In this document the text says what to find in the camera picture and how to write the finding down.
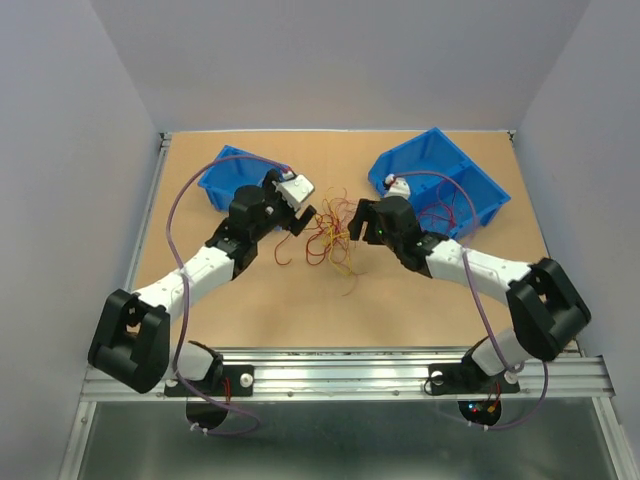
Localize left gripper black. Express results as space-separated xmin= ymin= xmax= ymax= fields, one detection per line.
xmin=252 ymin=170 xmax=316 ymax=243

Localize wire bundle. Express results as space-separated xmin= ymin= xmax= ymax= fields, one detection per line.
xmin=273 ymin=186 xmax=369 ymax=297

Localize red wire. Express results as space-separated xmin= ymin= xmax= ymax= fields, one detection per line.
xmin=417 ymin=178 xmax=474 ymax=236

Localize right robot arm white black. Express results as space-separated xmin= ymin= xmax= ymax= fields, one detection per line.
xmin=348 ymin=196 xmax=592 ymax=395

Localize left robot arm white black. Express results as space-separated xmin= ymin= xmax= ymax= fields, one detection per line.
xmin=88 ymin=170 xmax=315 ymax=393

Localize large divided blue bin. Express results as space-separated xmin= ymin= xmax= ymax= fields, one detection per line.
xmin=368 ymin=128 xmax=511 ymax=239

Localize small blue bin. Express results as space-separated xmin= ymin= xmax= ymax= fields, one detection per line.
xmin=198 ymin=145 xmax=274 ymax=212

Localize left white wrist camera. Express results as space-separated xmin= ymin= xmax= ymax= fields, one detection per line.
xmin=276 ymin=174 xmax=315 ymax=210

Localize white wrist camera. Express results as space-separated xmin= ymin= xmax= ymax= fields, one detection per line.
xmin=383 ymin=174 xmax=411 ymax=200
xmin=276 ymin=174 xmax=315 ymax=210

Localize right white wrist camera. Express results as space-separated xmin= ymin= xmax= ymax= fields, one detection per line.
xmin=383 ymin=174 xmax=411 ymax=200

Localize aluminium frame rails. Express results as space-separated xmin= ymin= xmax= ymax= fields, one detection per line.
xmin=59 ymin=130 xmax=621 ymax=480

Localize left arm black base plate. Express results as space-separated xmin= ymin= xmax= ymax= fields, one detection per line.
xmin=190 ymin=363 xmax=255 ymax=398

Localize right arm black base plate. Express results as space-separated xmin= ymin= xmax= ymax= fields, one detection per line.
xmin=423 ymin=362 xmax=520 ymax=396

